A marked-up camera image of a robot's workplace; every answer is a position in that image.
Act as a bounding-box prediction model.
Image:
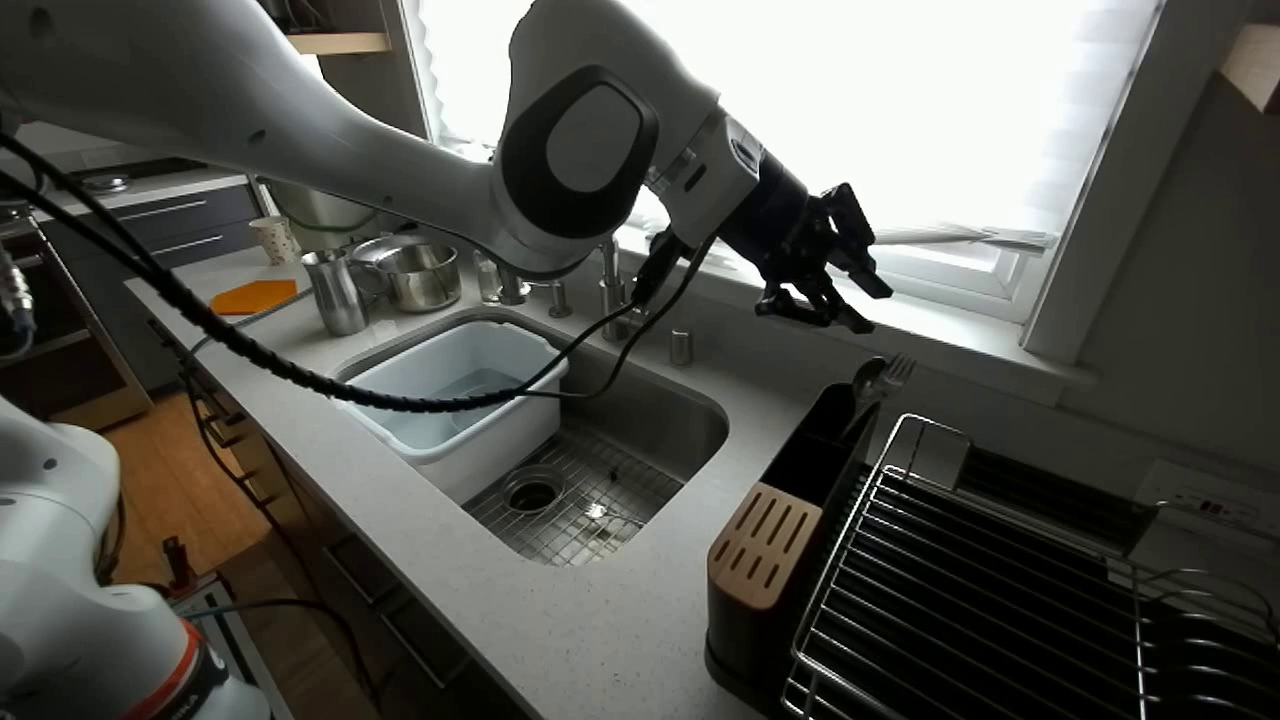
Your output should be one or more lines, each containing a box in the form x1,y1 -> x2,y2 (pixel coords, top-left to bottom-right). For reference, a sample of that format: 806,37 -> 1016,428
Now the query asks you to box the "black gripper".
715,162 -> 898,336

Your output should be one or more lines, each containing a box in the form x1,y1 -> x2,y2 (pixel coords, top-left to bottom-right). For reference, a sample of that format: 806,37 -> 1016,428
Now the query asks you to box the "black cutlery holder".
761,351 -> 929,512

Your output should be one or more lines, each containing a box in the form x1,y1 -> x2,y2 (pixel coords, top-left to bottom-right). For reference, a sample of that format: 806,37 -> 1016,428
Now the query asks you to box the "white pleated window blind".
625,0 -> 1170,252
403,0 -> 535,162

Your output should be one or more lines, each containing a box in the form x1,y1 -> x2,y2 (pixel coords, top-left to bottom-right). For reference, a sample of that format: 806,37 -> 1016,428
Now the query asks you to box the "stainless steel sink basin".
334,301 -> 736,570

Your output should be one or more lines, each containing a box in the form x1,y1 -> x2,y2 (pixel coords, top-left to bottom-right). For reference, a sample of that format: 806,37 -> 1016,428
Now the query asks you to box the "chrome spring kitchen faucet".
585,230 -> 643,324

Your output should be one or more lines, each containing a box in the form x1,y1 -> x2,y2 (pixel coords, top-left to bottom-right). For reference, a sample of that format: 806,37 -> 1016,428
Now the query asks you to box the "wooden knife slot block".
705,481 -> 827,615

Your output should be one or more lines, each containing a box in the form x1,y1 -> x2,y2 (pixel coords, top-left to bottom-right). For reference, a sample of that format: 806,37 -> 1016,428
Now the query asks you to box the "round sink drain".
503,474 -> 560,515

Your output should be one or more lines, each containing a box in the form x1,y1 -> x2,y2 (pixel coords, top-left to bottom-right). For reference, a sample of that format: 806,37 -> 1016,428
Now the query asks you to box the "white plastic wash tub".
342,316 -> 576,508

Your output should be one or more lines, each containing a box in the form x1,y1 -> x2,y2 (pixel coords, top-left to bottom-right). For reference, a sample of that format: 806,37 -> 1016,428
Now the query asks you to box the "steel cooking pot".
382,236 -> 464,318

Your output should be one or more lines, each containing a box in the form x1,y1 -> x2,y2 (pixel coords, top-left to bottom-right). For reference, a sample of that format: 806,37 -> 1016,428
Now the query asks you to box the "tall steel cup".
302,249 -> 374,341

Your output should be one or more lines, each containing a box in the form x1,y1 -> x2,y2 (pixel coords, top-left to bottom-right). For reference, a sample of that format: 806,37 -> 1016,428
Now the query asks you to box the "orange cloth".
208,273 -> 302,324

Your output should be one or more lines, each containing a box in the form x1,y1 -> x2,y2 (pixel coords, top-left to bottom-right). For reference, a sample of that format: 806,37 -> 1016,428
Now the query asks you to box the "dark drawer cabinet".
74,162 -> 273,273

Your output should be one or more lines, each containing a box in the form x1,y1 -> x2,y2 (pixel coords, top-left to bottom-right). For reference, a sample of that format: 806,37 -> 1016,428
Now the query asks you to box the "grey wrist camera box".
673,112 -> 777,214

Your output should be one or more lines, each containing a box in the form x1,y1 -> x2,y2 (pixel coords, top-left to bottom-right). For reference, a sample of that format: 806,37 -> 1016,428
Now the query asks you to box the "wire sink bottom grid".
459,423 -> 691,570

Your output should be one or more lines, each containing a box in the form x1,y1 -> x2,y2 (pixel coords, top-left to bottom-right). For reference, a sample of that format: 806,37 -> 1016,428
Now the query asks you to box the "black wire dish rack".
700,406 -> 1280,720

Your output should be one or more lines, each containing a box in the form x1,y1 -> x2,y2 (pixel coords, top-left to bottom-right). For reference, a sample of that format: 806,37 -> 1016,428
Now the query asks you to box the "wooden wall shelf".
285,27 -> 402,58

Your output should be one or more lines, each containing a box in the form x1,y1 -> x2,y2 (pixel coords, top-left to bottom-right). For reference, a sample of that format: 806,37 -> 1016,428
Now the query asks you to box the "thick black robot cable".
0,122 -> 725,413

